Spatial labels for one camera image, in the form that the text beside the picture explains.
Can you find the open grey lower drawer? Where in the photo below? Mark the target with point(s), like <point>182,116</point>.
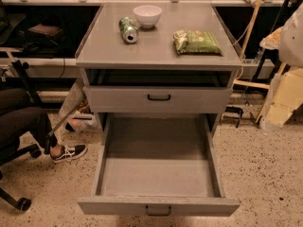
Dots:
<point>158,162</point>

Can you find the black white sneaker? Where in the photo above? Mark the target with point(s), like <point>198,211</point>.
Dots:
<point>61,153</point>

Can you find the clear plastic bag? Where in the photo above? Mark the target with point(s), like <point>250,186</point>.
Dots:
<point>79,117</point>

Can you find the grey drawer cabinet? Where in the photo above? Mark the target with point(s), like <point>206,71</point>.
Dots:
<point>105,59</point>

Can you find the black drawer handle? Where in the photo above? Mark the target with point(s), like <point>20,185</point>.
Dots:
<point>158,211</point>
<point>159,98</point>

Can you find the green jalapeno chip bag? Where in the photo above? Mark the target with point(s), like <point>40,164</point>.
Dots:
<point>196,42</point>

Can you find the black drawer handle lower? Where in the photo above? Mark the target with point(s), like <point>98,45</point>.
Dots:
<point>158,211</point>

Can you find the person's leg dark trousers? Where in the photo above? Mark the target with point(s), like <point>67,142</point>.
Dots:
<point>18,116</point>

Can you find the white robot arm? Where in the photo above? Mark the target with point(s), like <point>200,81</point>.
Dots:
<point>291,39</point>

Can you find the black drawer handle upper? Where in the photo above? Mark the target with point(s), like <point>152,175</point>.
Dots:
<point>159,98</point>

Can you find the white ceramic bowl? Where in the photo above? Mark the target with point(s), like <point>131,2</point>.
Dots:
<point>147,15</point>

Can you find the brown box on shelf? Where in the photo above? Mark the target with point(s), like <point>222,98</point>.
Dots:
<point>45,32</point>

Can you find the green soda can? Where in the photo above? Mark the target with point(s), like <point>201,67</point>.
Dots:
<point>128,30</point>

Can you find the closed grey upper drawer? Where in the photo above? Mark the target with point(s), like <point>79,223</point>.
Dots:
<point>122,99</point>

